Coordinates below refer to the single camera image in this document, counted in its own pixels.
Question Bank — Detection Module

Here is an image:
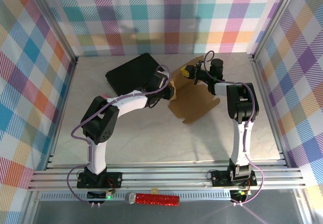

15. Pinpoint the brown cardboard paper box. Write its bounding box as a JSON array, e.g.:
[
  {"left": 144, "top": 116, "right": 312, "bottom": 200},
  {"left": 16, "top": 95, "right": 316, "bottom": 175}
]
[{"left": 168, "top": 54, "right": 221, "bottom": 126}]

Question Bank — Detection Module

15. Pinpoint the black case with chrome latches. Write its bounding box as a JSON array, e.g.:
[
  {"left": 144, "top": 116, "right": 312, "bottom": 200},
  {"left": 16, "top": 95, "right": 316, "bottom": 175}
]
[{"left": 105, "top": 53, "right": 162, "bottom": 96}]

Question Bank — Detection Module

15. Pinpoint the perforated metal strip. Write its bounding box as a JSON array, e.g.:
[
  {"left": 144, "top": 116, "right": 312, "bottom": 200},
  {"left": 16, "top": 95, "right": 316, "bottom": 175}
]
[{"left": 39, "top": 192, "right": 234, "bottom": 202}]

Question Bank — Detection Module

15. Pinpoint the red glitter microphone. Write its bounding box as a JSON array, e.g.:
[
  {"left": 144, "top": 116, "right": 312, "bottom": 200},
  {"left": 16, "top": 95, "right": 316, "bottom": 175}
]
[{"left": 124, "top": 191, "right": 181, "bottom": 206}]

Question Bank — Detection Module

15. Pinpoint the black right control board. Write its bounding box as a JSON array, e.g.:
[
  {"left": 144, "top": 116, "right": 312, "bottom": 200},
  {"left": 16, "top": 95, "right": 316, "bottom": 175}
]
[{"left": 230, "top": 189, "right": 252, "bottom": 202}]

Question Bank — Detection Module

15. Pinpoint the black control board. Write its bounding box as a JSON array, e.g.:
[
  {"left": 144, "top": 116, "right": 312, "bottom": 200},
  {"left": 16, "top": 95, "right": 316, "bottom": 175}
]
[
  {"left": 230, "top": 189, "right": 252, "bottom": 202},
  {"left": 86, "top": 190, "right": 114, "bottom": 201}
]

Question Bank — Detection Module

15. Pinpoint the black left control board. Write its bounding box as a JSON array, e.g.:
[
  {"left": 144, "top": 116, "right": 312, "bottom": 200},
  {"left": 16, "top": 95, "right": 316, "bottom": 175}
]
[{"left": 86, "top": 190, "right": 114, "bottom": 201}]

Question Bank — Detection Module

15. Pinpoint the aluminium side rail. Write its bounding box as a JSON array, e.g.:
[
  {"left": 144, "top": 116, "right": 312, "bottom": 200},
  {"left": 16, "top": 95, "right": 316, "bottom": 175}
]
[
  {"left": 44, "top": 57, "right": 79, "bottom": 171},
  {"left": 248, "top": 53, "right": 291, "bottom": 168}
]

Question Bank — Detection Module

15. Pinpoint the aluminium corner post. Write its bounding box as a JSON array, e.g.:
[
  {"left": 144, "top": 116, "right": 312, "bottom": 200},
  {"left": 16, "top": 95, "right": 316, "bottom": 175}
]
[
  {"left": 24, "top": 0, "right": 79, "bottom": 65},
  {"left": 251, "top": 0, "right": 301, "bottom": 61}
]

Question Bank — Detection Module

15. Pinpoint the aluminium rail frame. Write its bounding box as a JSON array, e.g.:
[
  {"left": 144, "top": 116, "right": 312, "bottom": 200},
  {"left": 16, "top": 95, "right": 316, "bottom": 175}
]
[{"left": 27, "top": 161, "right": 307, "bottom": 192}]

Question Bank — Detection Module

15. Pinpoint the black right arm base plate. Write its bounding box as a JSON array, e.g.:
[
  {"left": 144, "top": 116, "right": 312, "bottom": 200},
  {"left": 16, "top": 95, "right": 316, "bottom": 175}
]
[{"left": 210, "top": 170, "right": 258, "bottom": 187}]

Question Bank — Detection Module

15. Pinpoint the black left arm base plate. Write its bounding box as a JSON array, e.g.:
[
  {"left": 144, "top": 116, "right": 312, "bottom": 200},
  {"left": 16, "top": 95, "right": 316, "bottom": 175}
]
[{"left": 76, "top": 171, "right": 123, "bottom": 189}]

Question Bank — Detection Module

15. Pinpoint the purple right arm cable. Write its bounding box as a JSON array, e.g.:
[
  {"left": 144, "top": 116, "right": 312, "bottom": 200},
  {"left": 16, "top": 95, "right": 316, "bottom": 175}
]
[{"left": 203, "top": 51, "right": 265, "bottom": 206}]

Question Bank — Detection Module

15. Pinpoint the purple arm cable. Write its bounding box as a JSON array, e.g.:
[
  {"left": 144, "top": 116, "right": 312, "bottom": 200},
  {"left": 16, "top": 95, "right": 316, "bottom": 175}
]
[
  {"left": 203, "top": 51, "right": 265, "bottom": 206},
  {"left": 66, "top": 65, "right": 172, "bottom": 206}
]

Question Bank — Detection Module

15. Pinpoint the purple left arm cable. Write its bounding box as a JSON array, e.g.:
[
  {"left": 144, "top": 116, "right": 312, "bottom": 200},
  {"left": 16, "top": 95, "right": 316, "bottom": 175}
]
[{"left": 66, "top": 65, "right": 172, "bottom": 206}]

